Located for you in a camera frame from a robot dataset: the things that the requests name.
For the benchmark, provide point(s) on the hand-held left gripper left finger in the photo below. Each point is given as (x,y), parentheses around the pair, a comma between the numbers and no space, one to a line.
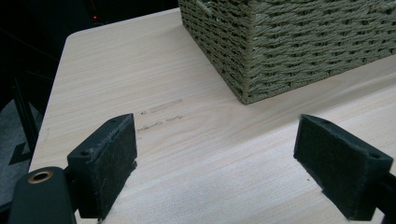
(104,165)

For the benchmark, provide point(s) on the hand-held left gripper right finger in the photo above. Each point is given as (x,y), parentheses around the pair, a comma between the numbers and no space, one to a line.
(339,165)

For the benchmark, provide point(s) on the black metal stand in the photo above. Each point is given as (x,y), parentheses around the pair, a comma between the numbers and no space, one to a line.
(23,115)

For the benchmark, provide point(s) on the green woven basket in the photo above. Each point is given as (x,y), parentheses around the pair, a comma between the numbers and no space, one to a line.
(289,43)

